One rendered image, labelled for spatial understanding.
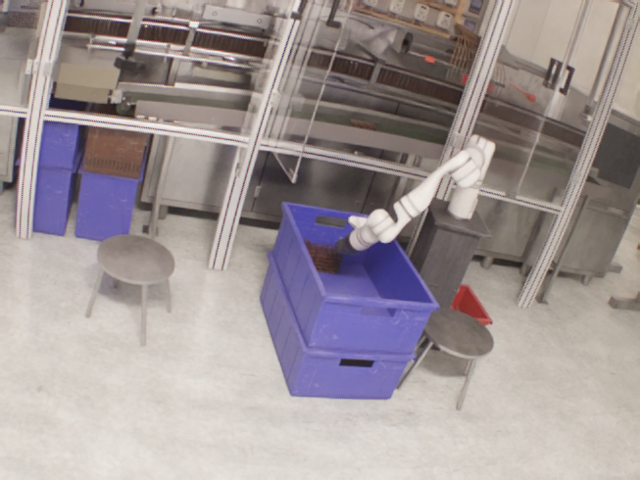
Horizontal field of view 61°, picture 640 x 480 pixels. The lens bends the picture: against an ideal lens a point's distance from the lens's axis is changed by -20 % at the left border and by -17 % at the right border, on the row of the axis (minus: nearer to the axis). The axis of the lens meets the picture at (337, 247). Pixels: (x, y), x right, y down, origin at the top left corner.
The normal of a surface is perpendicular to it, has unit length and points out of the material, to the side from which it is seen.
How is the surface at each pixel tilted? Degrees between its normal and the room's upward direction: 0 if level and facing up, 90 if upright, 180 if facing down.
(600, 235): 90
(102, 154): 90
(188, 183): 90
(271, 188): 90
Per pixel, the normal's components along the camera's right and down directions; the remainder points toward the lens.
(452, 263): 0.07, 0.47
